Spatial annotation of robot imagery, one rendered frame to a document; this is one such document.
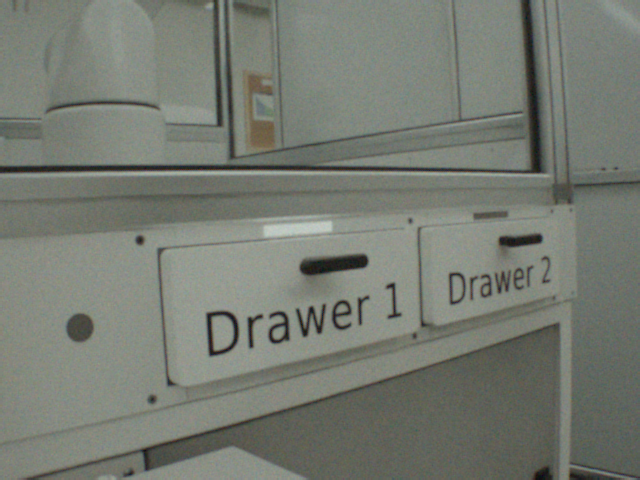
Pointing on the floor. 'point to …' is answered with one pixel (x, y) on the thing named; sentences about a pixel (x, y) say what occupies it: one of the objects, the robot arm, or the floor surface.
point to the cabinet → (358, 416)
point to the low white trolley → (220, 468)
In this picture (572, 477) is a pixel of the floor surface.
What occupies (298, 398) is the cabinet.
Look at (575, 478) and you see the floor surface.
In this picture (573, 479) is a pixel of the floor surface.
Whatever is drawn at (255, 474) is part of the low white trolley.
